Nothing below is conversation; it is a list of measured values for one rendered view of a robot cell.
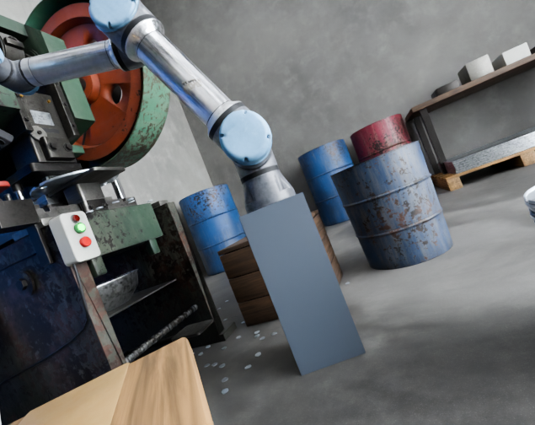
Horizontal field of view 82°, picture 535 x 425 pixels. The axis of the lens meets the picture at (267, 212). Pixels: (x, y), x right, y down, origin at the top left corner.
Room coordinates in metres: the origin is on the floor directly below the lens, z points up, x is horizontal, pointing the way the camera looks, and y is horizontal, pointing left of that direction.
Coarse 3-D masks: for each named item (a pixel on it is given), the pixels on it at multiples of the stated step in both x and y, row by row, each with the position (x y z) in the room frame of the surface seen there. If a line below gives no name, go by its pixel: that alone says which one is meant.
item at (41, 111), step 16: (32, 96) 1.14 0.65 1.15; (48, 96) 1.20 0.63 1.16; (32, 112) 1.12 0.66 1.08; (48, 112) 1.18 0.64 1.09; (48, 128) 1.15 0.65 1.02; (16, 144) 1.10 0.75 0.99; (32, 144) 1.08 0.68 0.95; (48, 144) 1.09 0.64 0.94; (64, 144) 1.15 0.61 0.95; (16, 160) 1.11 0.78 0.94; (32, 160) 1.09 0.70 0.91; (48, 160) 1.11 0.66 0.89; (64, 160) 1.16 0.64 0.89
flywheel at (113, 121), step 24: (48, 24) 1.50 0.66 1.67; (72, 24) 1.48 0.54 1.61; (120, 72) 1.44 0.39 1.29; (96, 96) 1.50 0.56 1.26; (120, 96) 1.62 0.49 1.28; (96, 120) 1.52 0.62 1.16; (120, 120) 1.48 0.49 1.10; (72, 144) 1.56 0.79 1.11; (96, 144) 1.55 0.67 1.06; (120, 144) 1.45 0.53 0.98
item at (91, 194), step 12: (96, 168) 1.01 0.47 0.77; (108, 168) 1.06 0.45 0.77; (120, 168) 1.11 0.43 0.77; (72, 180) 1.04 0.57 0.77; (84, 180) 1.07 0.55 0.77; (96, 180) 1.12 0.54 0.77; (60, 192) 1.10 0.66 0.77; (72, 192) 1.08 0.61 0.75; (84, 192) 1.08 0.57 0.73; (96, 192) 1.13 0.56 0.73; (84, 204) 1.07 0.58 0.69; (96, 204) 1.11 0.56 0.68
